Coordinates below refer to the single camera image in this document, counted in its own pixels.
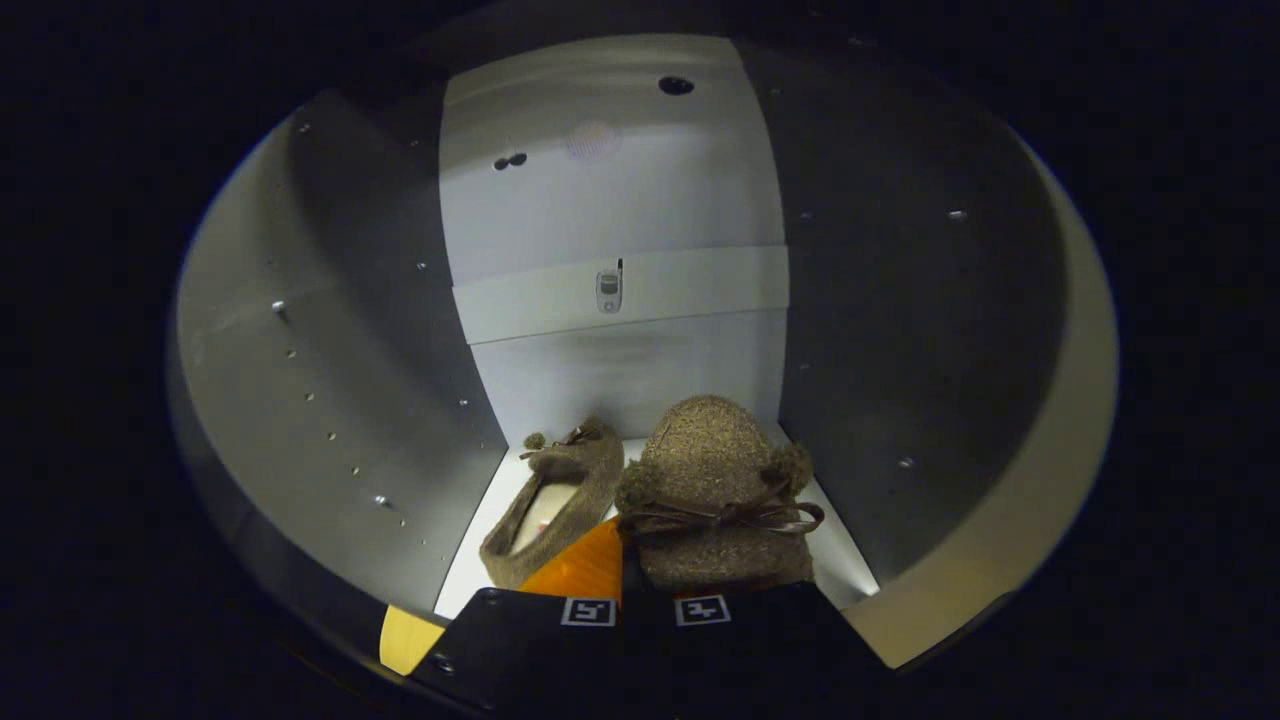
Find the brown fuzzy shoe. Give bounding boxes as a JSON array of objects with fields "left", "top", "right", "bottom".
[
  {"left": 479, "top": 417, "right": 626, "bottom": 590},
  {"left": 614, "top": 394, "right": 827, "bottom": 591}
]

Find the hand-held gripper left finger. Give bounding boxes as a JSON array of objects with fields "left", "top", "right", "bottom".
[{"left": 405, "top": 517, "right": 623, "bottom": 720}]

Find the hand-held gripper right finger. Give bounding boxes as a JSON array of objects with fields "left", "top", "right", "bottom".
[{"left": 622, "top": 540, "right": 893, "bottom": 720}]

